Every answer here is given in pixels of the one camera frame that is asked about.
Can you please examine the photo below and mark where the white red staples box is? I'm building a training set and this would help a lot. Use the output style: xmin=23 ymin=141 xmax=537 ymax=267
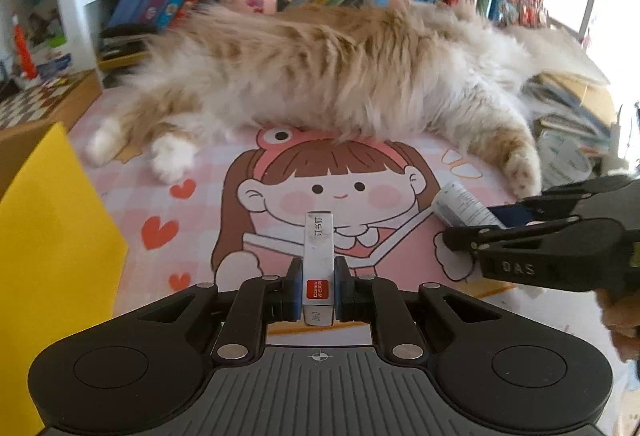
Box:
xmin=303 ymin=211 xmax=334 ymax=328

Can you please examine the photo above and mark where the white spray bottle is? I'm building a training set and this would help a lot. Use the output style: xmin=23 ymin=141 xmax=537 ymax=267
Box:
xmin=432 ymin=181 xmax=504 ymax=229

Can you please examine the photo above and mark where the person's right hand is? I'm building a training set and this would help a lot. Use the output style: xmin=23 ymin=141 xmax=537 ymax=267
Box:
xmin=596 ymin=289 xmax=640 ymax=361

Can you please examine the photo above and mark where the pink checkered table mat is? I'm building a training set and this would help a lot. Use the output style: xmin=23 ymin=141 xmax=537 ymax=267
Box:
xmin=67 ymin=86 xmax=622 ymax=367

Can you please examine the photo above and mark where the stack of notebooks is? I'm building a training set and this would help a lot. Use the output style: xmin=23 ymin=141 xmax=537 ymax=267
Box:
xmin=521 ymin=79 xmax=611 ymax=190

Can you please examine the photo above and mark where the yellow cardboard box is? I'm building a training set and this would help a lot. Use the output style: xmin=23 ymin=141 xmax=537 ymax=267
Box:
xmin=1 ymin=122 xmax=128 ymax=435

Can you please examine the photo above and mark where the fluffy orange white cat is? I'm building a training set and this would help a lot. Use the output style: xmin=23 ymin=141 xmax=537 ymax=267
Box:
xmin=87 ymin=0 xmax=602 ymax=197

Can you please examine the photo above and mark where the wooden chessboard box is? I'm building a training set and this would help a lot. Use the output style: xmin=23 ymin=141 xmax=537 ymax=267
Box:
xmin=0 ymin=70 xmax=102 ymax=130

